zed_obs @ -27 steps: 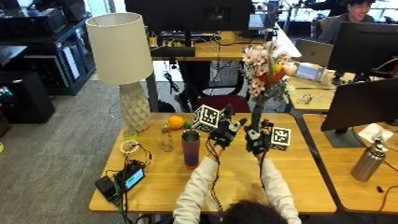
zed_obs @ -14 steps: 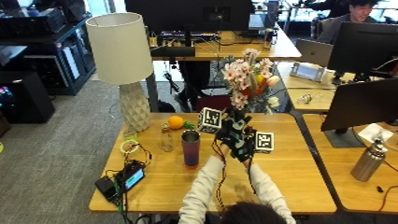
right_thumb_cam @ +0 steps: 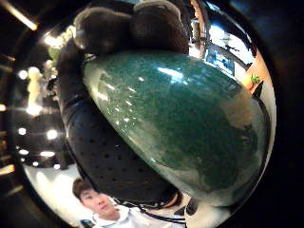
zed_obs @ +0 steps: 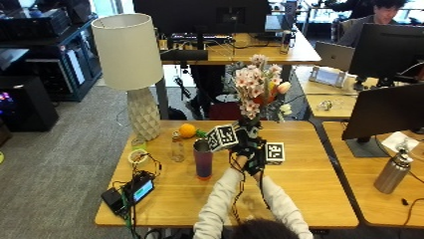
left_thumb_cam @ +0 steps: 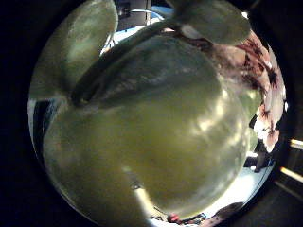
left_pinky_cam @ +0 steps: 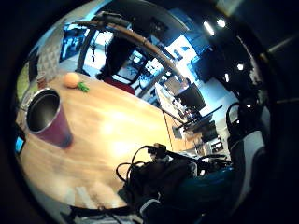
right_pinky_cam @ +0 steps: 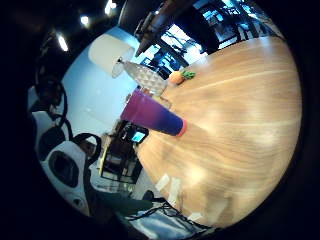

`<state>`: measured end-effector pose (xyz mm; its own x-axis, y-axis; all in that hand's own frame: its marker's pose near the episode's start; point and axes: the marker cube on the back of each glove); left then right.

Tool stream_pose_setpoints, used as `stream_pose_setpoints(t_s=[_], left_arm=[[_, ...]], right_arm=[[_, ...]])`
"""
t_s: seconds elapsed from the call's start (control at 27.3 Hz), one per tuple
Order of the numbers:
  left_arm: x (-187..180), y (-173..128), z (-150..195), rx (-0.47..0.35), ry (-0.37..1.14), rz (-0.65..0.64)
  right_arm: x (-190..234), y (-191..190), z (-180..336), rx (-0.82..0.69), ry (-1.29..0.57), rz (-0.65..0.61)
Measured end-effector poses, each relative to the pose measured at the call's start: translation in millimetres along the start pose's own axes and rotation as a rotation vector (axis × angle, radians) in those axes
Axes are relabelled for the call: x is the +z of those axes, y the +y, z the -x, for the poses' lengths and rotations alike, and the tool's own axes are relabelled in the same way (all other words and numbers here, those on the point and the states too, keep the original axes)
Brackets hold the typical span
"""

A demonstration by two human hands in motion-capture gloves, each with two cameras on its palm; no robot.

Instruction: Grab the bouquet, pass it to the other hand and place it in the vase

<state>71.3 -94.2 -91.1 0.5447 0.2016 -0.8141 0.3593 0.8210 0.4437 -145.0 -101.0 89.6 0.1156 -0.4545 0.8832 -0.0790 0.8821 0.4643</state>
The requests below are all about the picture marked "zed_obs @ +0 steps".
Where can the person's right hand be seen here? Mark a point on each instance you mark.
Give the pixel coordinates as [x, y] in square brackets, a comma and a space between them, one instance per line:
[255, 162]

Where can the person's left hand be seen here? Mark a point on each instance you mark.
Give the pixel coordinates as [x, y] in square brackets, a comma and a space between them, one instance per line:
[241, 148]

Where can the pink artificial flower bouquet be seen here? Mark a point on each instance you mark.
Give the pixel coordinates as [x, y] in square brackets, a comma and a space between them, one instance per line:
[256, 87]

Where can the white marker cube right glove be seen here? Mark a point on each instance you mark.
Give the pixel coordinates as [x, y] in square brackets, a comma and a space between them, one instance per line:
[275, 152]

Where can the white marker cube glove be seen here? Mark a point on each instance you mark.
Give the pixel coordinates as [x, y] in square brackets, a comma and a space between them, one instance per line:
[222, 138]
[275, 152]

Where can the white marker cube left glove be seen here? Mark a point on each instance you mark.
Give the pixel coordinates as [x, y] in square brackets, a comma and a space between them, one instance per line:
[222, 138]

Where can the dark red bin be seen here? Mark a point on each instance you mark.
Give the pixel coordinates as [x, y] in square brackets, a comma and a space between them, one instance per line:
[223, 111]

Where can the green leaf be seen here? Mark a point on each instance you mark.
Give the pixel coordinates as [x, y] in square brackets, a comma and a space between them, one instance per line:
[200, 133]

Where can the purple metal tumbler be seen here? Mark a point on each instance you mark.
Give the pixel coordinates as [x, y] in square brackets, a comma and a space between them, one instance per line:
[203, 162]

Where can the orange fruit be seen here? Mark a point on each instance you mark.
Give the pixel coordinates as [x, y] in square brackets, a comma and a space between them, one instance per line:
[187, 130]

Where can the clear glass bottle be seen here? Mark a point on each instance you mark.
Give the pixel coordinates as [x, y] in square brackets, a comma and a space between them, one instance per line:
[178, 149]

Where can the clear glasses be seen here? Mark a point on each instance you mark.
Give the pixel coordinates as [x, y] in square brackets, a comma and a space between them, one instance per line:
[327, 105]

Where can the the person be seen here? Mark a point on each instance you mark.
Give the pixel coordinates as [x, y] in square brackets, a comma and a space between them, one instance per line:
[264, 232]

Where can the white tape roll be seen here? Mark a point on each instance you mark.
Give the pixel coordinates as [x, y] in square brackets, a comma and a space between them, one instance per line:
[136, 156]

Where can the black under-desk tray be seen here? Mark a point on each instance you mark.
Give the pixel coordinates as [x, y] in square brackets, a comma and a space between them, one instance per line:
[183, 55]

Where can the dark drink bottle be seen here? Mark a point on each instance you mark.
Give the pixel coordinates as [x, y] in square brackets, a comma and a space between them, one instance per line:
[285, 42]

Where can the silver laptop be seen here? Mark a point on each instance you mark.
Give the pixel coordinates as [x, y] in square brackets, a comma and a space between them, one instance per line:
[333, 55]

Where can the black device with screen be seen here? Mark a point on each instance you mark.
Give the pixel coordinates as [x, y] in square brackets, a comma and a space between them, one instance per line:
[139, 190]

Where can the black keyboard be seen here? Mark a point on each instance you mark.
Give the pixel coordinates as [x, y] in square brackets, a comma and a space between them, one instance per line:
[200, 36]

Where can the black monitor on grey stand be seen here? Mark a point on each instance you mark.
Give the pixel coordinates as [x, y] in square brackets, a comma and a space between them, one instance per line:
[384, 111]

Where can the stainless steel water bottle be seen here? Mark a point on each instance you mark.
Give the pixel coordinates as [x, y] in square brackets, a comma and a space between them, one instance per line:
[392, 174]

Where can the white paper sheet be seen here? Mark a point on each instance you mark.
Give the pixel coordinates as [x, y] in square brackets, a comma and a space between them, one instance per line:
[398, 141]

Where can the beige shade table lamp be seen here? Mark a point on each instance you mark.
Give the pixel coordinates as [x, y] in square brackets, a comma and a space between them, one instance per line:
[127, 53]

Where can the large black monitor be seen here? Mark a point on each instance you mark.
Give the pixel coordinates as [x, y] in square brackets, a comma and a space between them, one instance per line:
[198, 15]

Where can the black power box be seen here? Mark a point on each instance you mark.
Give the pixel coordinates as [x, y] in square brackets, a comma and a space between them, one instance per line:
[113, 199]

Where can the small black plug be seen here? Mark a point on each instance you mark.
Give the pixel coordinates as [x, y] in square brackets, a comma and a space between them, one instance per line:
[404, 201]

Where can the black shelf cabinet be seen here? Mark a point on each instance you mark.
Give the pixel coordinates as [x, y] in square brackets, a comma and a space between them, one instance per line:
[66, 59]

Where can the black computer tower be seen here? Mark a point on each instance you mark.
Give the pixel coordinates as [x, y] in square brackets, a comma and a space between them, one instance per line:
[26, 103]

